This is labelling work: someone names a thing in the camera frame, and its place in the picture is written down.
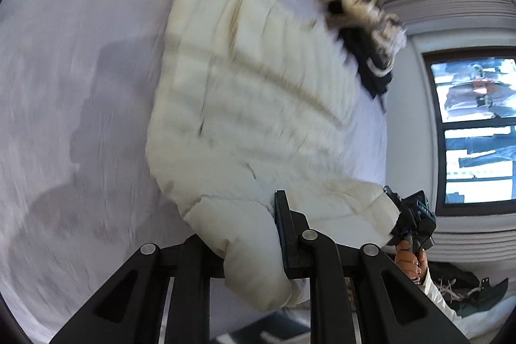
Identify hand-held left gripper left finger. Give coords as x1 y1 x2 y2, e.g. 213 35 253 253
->
48 234 226 344

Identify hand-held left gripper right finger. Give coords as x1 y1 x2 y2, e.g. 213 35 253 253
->
274 190 471 344

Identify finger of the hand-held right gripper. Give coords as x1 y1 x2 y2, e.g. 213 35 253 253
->
383 185 404 210

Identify white quilted puffer jacket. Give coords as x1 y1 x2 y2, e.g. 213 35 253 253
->
145 0 404 310

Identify person's right forearm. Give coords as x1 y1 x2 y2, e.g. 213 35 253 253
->
418 270 462 324

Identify person's right hand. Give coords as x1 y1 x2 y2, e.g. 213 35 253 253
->
394 239 429 283

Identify pleated curtain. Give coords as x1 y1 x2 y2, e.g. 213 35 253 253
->
383 215 516 269
379 0 516 31

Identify window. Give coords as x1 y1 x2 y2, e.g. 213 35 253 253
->
421 50 516 218

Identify dark green bag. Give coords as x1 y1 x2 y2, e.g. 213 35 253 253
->
460 277 511 317

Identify black garment with white trim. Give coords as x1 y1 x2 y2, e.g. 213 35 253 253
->
326 1 394 105

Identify cream striped garment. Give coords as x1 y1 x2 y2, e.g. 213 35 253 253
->
302 0 409 59

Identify bed with lavender blanket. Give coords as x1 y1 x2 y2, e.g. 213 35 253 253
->
0 0 391 344

